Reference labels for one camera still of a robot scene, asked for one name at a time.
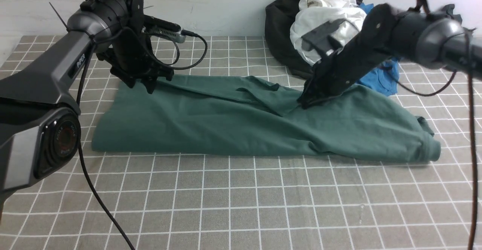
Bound dark grey crumpled garment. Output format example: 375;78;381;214
439;4;462;24

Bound white t-shirt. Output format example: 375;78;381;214
290;0;367;66

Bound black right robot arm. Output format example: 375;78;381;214
298;3;482;109

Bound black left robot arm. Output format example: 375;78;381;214
0;0;183;204

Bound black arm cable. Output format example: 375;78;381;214
75;28;208;250
392;0;482;250

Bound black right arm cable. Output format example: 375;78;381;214
392;0;482;250

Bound green long-sleeve top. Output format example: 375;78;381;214
91;75;441;163

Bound black garment under white shirt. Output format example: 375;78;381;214
265;0;364;80

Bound beige checkered tablecloth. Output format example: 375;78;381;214
1;36;472;250

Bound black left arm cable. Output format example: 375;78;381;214
75;28;208;250

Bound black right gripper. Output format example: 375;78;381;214
301;3;402;105

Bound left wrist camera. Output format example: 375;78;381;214
143;15;186;44

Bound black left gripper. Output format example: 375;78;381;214
96;26;174;94

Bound blue t-shirt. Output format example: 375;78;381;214
356;3;400;97

